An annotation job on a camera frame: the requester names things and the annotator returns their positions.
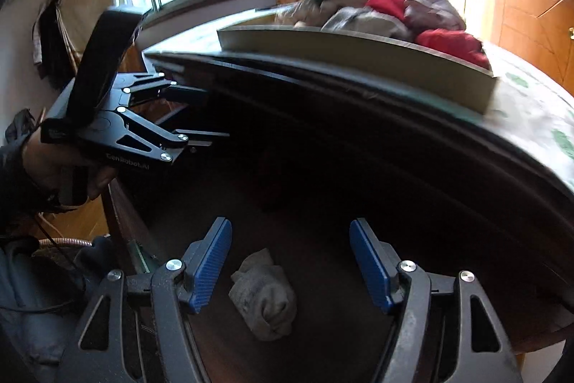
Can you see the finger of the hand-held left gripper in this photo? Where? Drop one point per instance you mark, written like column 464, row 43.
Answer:
column 202, row 137
column 188, row 92

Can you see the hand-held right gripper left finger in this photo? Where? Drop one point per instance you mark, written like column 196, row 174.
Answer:
column 210, row 262

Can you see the dark hanging clothing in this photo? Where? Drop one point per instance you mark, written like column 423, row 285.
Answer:
column 49, row 33

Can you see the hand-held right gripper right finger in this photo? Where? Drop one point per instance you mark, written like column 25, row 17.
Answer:
column 367, row 262

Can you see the dark wooden drawer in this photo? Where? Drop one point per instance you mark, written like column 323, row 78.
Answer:
column 291, row 208

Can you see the person's left forearm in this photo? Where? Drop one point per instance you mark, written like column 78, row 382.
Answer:
column 18, row 194

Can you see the cream terry underwear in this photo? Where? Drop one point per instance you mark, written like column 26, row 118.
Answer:
column 264, row 297

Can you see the pile of underwear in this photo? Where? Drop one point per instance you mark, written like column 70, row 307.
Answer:
column 385, row 15

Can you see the wooden door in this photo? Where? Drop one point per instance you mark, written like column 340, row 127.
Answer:
column 529, row 6

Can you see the person's dark trousers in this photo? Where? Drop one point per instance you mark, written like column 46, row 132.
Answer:
column 36, row 320

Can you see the shallow cardboard box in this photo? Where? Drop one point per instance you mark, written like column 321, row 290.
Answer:
column 358, row 55

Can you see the dark wooden dresser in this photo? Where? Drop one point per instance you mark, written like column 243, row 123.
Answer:
column 403, row 114

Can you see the person's left hand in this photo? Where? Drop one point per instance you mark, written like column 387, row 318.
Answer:
column 45, row 167

